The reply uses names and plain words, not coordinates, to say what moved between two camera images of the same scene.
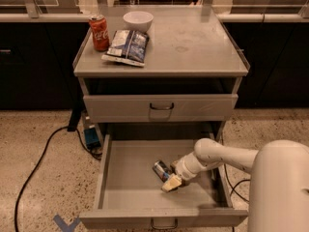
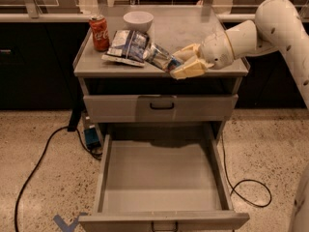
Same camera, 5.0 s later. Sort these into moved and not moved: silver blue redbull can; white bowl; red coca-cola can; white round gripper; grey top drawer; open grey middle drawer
Moved: white round gripper; silver blue redbull can
Not moved: red coca-cola can; white bowl; grey top drawer; open grey middle drawer
